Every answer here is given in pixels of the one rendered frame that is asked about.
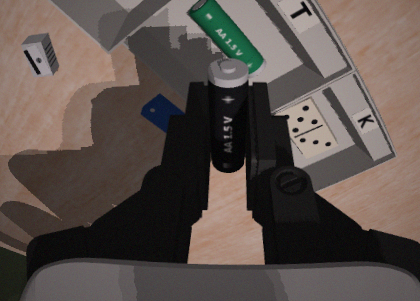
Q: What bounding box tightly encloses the blue usb stick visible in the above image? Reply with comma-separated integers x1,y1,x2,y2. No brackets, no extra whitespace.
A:
141,94,185,133

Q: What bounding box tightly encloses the green aa battery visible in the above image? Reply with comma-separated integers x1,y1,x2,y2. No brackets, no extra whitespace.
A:
189,0,266,78

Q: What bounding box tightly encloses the white domino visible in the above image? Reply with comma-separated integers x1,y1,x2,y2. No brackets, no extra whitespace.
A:
275,96,338,159

